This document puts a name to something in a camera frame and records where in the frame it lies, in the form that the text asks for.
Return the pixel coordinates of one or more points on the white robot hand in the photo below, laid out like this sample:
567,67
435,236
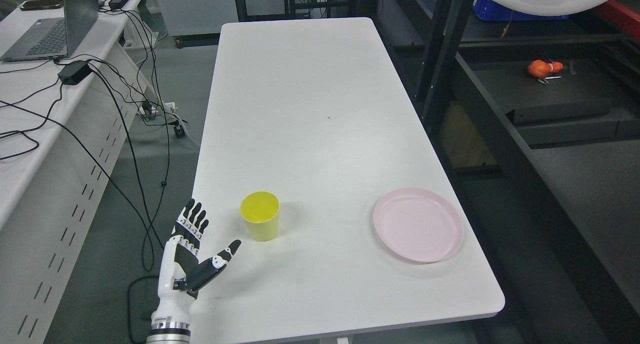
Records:
180,271

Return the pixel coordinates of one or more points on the yellow plastic cup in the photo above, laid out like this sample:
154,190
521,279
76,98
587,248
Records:
260,212

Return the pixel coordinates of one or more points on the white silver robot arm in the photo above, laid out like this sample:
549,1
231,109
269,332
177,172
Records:
173,334

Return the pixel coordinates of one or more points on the dark metal shelf rack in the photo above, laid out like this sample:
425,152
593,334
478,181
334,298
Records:
547,169

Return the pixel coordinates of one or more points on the white power strip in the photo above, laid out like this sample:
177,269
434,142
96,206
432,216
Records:
149,111

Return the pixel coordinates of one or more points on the white side desk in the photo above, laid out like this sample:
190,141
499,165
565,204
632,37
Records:
53,178

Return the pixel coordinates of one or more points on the white table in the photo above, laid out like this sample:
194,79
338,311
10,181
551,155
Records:
313,111

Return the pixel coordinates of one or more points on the black power brick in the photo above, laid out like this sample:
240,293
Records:
75,72

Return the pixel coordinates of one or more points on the pink plastic plate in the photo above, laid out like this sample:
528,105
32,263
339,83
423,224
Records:
418,225

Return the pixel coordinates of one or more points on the grey laptop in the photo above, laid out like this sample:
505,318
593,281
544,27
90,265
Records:
50,38

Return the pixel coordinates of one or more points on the black power adapter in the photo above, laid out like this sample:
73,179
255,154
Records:
117,4

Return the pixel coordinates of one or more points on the black smartphone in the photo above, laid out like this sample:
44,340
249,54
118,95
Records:
36,5

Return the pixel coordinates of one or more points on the orange toy object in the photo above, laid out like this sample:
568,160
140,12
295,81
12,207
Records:
540,69

